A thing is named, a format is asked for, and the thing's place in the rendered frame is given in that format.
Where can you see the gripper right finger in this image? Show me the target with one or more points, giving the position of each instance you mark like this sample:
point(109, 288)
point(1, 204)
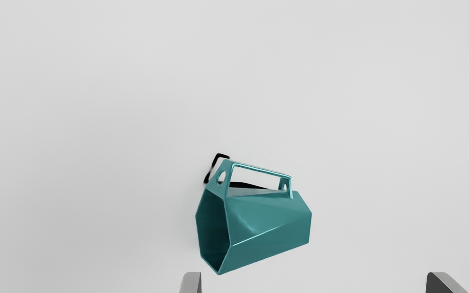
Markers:
point(442, 285)

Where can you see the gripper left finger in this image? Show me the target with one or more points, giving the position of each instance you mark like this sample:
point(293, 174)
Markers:
point(191, 284)

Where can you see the teal faceted mug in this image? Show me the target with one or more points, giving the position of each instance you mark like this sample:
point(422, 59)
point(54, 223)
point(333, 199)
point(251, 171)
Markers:
point(259, 228)

